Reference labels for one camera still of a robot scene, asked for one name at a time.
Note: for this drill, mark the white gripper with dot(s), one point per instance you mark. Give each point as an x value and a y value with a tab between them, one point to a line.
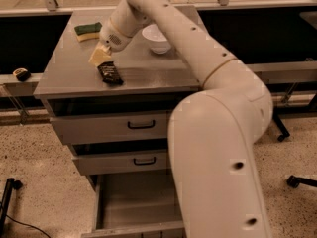
114	40

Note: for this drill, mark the black rxbar chocolate bar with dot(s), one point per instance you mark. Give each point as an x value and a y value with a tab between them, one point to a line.
109	73

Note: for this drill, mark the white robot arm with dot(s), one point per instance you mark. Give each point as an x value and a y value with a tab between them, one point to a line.
210	133

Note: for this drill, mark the grey top drawer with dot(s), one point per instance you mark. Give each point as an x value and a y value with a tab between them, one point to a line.
106	128

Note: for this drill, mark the grey drawer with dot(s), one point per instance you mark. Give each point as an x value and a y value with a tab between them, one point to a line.
123	162
136	205
106	128

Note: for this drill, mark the grey drawer cabinet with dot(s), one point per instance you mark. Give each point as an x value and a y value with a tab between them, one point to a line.
70	86

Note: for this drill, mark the grey middle drawer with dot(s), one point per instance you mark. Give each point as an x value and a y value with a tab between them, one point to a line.
123	162

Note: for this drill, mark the grey bottom drawer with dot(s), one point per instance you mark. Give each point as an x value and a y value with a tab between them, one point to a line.
136	205

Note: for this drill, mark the green and yellow sponge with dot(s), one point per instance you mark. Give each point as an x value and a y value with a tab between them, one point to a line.
87	32

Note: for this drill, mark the white ceramic bowl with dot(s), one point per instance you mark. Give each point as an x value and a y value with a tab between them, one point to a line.
156	40

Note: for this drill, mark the black and yellow tape measure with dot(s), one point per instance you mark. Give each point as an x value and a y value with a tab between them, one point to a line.
21	74

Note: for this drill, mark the black stand base left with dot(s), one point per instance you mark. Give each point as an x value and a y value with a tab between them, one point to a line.
11	184

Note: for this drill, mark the black chair caster right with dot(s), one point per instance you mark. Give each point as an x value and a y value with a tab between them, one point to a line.
295	182

